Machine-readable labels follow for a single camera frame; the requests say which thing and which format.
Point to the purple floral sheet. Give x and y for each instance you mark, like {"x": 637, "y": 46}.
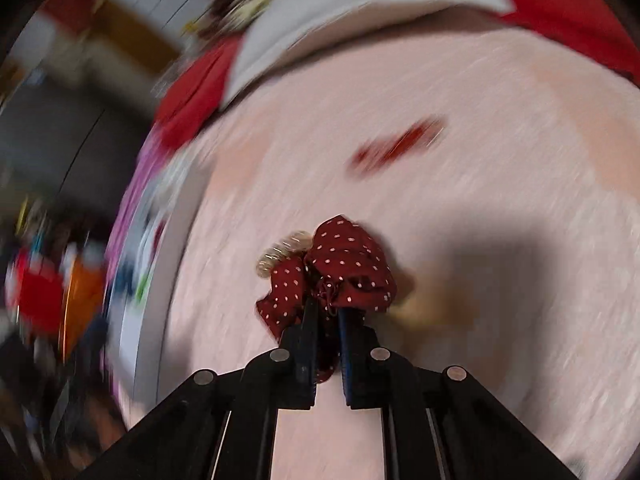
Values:
{"x": 127, "y": 210}

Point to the red ruffled pillow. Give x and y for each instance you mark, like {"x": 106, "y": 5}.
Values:
{"x": 200, "y": 95}
{"x": 570, "y": 10}

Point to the pink quilted bedspread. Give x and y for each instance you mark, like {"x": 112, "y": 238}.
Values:
{"x": 450, "y": 210}

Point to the off-white pillow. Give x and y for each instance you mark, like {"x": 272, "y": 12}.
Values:
{"x": 360, "y": 15}

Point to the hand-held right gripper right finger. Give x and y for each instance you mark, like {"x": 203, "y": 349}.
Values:
{"x": 351, "y": 360}

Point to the dark red dotted scrunchie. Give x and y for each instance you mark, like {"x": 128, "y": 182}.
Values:
{"x": 350, "y": 255}

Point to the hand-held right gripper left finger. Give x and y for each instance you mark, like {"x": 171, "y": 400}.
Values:
{"x": 305, "y": 360}

